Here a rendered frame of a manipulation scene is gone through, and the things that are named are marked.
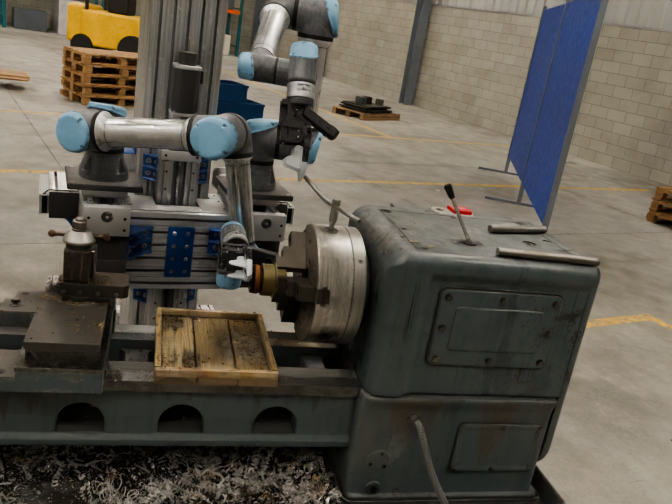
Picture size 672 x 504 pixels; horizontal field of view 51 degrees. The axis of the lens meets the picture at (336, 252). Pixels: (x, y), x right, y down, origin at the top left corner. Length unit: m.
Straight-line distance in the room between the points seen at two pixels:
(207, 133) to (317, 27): 0.57
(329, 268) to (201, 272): 0.81
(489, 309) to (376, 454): 0.48
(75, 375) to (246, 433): 0.46
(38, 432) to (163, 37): 1.29
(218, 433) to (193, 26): 1.32
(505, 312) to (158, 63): 1.37
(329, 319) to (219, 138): 0.59
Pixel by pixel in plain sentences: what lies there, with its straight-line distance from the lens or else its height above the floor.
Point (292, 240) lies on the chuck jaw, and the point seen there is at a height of 1.18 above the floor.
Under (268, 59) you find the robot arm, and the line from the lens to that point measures 2.02.
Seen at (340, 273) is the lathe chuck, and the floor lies 1.16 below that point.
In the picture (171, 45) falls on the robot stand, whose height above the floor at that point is 1.58.
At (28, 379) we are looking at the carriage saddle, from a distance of 1.72.
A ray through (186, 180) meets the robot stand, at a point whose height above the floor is 1.15.
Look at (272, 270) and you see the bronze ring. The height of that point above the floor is 1.12.
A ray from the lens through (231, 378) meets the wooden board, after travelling 1.77.
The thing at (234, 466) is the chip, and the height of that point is 0.56.
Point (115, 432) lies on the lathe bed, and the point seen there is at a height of 0.71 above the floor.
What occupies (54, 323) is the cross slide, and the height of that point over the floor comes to 0.97.
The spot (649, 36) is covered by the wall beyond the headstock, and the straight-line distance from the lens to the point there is 13.63.
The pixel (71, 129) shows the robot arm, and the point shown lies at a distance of 2.16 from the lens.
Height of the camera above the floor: 1.75
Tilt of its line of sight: 18 degrees down
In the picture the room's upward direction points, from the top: 10 degrees clockwise
